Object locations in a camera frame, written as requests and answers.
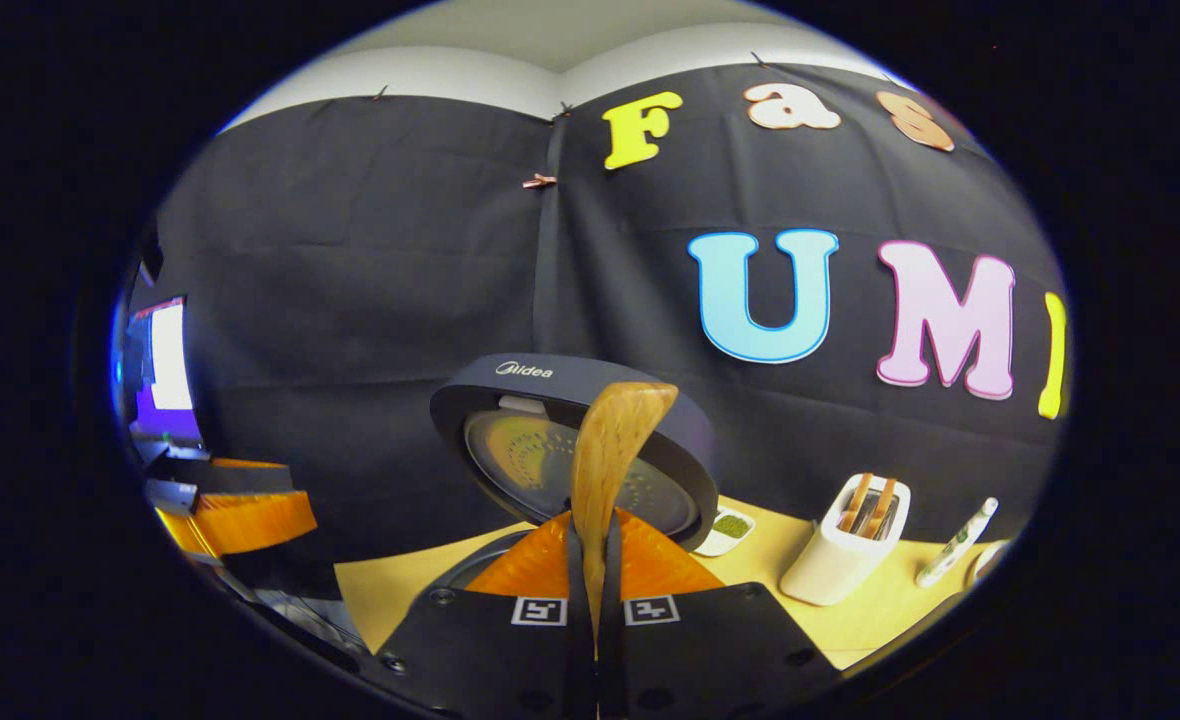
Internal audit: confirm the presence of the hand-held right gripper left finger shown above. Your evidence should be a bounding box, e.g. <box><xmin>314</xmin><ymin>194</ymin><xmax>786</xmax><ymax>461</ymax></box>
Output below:
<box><xmin>375</xmin><ymin>508</ymin><xmax>597</xmax><ymax>720</ymax></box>

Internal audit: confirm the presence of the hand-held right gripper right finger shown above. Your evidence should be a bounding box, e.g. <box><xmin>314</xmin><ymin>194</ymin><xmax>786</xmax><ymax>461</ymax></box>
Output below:
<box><xmin>598</xmin><ymin>505</ymin><xmax>843</xmax><ymax>720</ymax></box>

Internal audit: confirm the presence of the dark rice cooker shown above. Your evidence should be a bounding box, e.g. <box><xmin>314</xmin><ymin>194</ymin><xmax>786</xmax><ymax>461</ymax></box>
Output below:
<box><xmin>428</xmin><ymin>352</ymin><xmax>721</xmax><ymax>594</ymax></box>

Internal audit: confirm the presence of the wooden spoon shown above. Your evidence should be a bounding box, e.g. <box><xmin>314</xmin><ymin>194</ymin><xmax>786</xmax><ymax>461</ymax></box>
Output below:
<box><xmin>569</xmin><ymin>381</ymin><xmax>680</xmax><ymax>641</ymax></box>

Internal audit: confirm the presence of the divided condiment tray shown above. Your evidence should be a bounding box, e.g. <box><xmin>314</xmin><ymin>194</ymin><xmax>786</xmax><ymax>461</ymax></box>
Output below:
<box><xmin>695</xmin><ymin>507</ymin><xmax>757</xmax><ymax>559</ymax></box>

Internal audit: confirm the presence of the lit display screen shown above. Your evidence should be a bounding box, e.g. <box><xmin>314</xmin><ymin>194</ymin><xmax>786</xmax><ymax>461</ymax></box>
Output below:
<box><xmin>124</xmin><ymin>294</ymin><xmax>204</xmax><ymax>442</ymax></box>

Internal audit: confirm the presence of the white toaster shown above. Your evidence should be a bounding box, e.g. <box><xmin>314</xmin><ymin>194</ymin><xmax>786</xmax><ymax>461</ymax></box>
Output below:
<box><xmin>779</xmin><ymin>473</ymin><xmax>913</xmax><ymax>608</ymax></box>

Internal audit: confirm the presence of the black backdrop cloth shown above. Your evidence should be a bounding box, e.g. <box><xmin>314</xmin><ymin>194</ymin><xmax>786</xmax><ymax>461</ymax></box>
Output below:
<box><xmin>148</xmin><ymin>62</ymin><xmax>1071</xmax><ymax>563</ymax></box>

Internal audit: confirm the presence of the white drink bottle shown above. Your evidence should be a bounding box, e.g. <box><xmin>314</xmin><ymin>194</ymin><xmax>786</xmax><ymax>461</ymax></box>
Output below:
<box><xmin>915</xmin><ymin>497</ymin><xmax>1000</xmax><ymax>590</ymax></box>

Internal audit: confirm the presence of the white plate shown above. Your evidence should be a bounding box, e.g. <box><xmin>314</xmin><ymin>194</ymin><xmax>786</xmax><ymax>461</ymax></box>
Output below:
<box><xmin>970</xmin><ymin>540</ymin><xmax>1013</xmax><ymax>587</ymax></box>

